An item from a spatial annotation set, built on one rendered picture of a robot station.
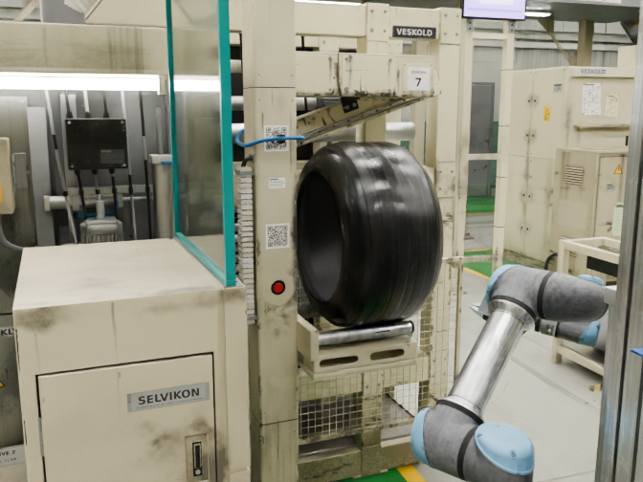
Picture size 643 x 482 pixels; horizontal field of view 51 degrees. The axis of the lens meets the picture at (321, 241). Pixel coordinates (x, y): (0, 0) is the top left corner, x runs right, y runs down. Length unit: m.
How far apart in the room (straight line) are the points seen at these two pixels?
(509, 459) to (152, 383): 0.70
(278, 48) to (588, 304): 1.08
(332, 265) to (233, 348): 1.21
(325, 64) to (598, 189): 4.31
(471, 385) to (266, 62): 1.05
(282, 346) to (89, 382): 0.97
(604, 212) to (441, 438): 5.06
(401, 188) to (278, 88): 0.46
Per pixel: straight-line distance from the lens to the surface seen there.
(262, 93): 1.98
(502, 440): 1.45
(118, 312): 1.24
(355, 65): 2.38
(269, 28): 2.00
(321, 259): 2.46
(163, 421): 1.32
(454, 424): 1.50
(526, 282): 1.65
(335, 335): 2.09
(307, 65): 2.31
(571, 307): 1.63
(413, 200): 1.99
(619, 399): 1.37
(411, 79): 2.47
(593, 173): 6.31
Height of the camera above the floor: 1.59
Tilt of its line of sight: 11 degrees down
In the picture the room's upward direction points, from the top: straight up
